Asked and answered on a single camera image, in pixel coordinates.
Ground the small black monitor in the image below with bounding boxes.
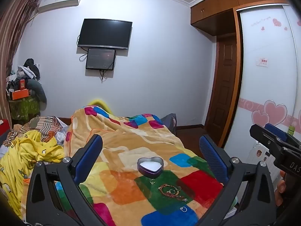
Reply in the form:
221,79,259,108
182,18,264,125
85,48,117,71

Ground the person's right hand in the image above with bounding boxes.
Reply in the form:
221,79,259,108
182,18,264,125
275,172,288,206

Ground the red bead bracelet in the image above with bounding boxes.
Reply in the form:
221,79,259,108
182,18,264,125
158,184,182,198

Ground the yellow printed blanket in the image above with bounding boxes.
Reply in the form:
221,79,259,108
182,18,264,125
0,129,66,217

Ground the purple heart-shaped tin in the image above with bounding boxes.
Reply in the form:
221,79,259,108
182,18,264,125
137,157,164,178

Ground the striped pink curtain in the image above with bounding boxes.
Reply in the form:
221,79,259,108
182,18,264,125
0,0,42,123

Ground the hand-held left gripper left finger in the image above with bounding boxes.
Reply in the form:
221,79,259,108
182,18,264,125
24,134,113,226

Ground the brown wooden door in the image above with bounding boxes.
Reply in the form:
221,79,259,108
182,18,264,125
206,34,238,148

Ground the colourful patchwork blanket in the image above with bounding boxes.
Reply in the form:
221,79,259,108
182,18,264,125
22,105,224,226

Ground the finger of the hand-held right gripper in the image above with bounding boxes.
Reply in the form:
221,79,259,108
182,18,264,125
265,123,301,147
250,124,286,156

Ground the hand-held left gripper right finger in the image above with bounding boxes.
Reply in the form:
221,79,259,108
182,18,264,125
199,134,278,226

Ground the pile of clothes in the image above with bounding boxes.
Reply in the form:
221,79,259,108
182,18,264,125
6,58,42,92

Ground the white wardrobe with hearts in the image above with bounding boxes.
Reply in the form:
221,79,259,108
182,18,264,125
222,3,301,193

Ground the red box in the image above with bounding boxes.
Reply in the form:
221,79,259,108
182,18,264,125
0,119,11,135

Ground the striped cloth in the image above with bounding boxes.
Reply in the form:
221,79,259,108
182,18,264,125
7,115,71,147

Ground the wooden overhead cabinet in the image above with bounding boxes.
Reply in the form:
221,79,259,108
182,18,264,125
190,0,287,36

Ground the black wall television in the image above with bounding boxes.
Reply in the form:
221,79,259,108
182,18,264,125
77,18,133,50

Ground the white air conditioner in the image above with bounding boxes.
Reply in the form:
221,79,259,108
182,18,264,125
38,0,84,14

